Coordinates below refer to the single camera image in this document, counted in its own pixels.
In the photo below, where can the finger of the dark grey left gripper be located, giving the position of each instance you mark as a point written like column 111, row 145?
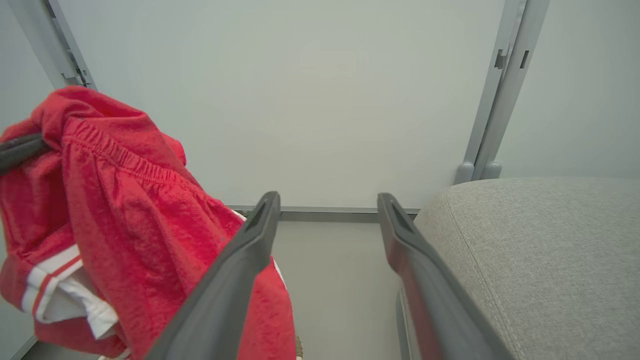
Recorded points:
column 227, row 295

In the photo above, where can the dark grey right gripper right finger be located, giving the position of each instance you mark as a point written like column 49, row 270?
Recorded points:
column 430, row 300

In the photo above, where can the dark grey pointed right gripper left finger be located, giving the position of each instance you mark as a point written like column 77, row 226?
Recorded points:
column 20, row 150

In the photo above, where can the red shorts with white stripes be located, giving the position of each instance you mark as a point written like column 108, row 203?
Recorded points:
column 135, row 220

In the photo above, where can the woven laundry basket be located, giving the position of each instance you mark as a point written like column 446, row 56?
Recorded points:
column 298, row 347

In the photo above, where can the grey fabric sofa seat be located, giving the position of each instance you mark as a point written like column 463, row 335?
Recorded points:
column 540, row 270

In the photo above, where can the grey metal wall post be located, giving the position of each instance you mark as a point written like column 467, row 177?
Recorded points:
column 500, row 90
column 52, row 42

